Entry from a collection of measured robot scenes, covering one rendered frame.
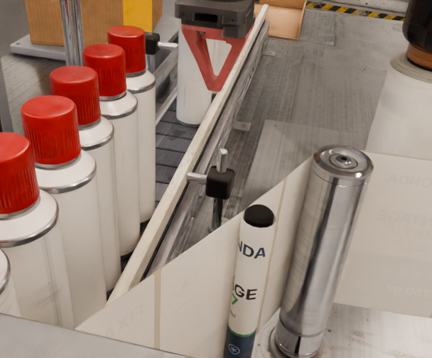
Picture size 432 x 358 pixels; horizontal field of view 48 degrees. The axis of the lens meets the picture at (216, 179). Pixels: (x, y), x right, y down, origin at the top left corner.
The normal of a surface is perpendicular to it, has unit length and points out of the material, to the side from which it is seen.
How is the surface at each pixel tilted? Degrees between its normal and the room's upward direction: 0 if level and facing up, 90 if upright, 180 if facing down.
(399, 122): 91
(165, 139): 0
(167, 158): 0
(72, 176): 45
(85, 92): 90
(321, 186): 90
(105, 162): 90
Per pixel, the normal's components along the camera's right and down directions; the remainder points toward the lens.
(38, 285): 0.59, 0.48
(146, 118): 0.78, 0.40
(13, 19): 0.42, 0.63
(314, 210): -0.80, 0.29
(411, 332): 0.07, -0.83
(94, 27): -0.05, 0.56
